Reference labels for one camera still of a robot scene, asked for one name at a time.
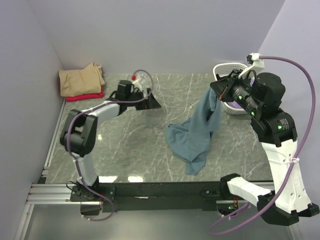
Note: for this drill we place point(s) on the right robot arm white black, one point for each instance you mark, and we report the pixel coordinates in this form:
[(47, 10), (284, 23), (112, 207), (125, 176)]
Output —
[(260, 95)]

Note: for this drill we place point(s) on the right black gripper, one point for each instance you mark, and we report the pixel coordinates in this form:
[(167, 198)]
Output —
[(222, 87)]

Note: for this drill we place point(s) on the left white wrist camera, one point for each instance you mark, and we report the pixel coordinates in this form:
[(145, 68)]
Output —
[(139, 82)]

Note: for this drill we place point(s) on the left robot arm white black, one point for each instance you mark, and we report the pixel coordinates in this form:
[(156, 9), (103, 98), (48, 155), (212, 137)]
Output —
[(79, 133)]

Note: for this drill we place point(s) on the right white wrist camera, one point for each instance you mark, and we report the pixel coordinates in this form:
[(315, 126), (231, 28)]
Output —
[(255, 64)]

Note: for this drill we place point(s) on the folded pink t shirt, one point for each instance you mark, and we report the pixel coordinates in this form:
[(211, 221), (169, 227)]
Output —
[(83, 97)]

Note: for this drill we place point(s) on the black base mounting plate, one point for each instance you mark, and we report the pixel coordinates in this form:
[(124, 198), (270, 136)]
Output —
[(151, 196)]

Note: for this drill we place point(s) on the folded beige t shirt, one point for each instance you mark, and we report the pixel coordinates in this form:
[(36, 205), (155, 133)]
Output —
[(76, 82)]

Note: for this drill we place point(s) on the purple t shirt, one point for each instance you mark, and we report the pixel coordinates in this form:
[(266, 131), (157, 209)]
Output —
[(234, 105)]

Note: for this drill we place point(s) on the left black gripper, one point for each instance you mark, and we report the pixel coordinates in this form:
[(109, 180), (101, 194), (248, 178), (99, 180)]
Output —
[(150, 103)]

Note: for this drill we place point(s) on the aluminium rail frame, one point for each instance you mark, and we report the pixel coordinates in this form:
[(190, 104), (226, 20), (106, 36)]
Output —
[(132, 148)]

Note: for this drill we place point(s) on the blue t shirt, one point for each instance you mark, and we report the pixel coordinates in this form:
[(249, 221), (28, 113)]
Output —
[(190, 140)]

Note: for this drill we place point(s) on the white plastic laundry basket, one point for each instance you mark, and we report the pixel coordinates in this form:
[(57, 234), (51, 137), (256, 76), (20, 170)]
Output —
[(233, 68)]

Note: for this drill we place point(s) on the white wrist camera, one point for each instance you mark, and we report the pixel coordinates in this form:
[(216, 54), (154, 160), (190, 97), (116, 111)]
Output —
[(255, 64), (139, 82)]

